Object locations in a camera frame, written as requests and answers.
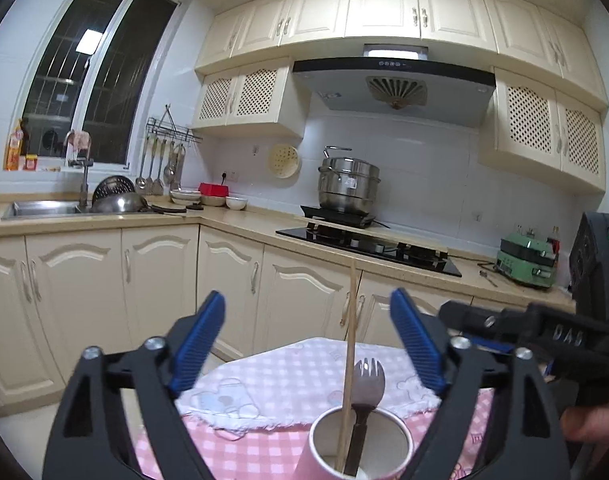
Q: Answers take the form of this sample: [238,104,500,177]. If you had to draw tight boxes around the pink utensil cup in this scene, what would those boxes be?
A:
[292,408,414,480]

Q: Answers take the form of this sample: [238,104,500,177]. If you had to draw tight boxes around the black handled metal spork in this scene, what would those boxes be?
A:
[343,359,385,477]

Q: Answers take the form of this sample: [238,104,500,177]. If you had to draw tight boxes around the wooden chopstick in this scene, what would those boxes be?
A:
[335,260,359,474]

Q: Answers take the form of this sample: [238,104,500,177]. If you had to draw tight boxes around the steel kitchen sink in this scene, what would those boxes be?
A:
[1,200,82,220]

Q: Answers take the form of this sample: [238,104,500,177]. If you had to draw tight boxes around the person's right hand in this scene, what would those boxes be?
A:
[560,403,609,443]

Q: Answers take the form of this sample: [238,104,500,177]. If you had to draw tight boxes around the green electric cooker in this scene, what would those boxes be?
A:
[495,232,558,289]

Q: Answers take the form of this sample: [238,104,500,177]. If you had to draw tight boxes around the lower cream cabinets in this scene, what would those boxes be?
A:
[0,217,573,413]

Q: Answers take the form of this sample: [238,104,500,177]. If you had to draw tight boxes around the cream cabinets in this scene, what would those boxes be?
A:
[193,0,608,194]
[0,217,573,413]

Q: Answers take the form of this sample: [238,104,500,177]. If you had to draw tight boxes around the pink checkered tablecloth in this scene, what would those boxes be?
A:
[134,389,495,480]

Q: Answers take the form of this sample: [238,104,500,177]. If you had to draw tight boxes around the white fringed checkered cloth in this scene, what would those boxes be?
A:
[175,337,440,434]

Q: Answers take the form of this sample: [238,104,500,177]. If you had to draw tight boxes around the black gas stove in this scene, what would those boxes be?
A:
[277,222,461,278]

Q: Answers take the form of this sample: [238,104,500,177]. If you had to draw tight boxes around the steel wok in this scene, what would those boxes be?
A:
[91,192,187,214]

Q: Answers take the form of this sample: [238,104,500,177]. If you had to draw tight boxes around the stacked white plates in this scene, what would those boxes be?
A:
[170,188,201,206]

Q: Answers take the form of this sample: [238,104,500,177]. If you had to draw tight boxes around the upper cream cabinets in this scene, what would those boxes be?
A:
[193,0,608,194]

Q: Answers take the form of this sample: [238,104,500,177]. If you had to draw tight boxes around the white bowl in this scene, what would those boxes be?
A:
[225,196,248,210]

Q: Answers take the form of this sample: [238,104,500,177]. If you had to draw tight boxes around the red box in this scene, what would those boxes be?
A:
[198,182,230,197]

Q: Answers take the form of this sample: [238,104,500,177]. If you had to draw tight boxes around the black portable burner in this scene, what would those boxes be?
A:
[301,206,388,229]

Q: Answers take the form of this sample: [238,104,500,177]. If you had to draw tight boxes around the chrome faucet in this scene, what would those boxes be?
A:
[67,158,94,209]

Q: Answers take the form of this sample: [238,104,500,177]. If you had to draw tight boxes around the orange bottle on windowsill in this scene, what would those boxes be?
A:
[3,118,24,171]

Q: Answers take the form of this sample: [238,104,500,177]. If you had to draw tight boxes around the steel steamer pot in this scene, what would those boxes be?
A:
[317,145,380,216]

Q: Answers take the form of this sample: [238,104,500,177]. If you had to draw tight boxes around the round yellow strainer plate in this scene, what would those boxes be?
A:
[268,143,300,179]

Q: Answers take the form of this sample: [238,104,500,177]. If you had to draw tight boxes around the grey range hood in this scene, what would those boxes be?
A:
[292,56,496,128]

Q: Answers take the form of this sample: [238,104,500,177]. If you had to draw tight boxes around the window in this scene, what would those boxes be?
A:
[19,0,178,165]

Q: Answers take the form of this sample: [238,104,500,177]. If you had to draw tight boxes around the wall utensil rack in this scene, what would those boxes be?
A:
[134,104,202,196]

